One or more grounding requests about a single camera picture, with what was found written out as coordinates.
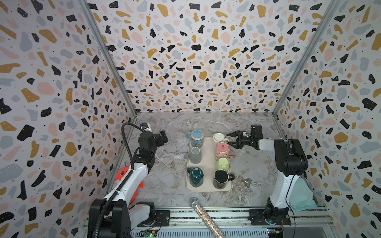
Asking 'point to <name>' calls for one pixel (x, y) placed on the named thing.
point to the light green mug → (222, 163)
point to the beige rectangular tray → (208, 164)
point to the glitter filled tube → (195, 204)
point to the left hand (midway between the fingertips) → (158, 133)
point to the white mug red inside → (219, 137)
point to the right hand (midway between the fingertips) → (228, 137)
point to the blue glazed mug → (196, 137)
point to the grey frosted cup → (195, 155)
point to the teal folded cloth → (301, 198)
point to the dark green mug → (196, 175)
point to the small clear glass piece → (247, 182)
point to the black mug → (221, 178)
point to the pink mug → (222, 150)
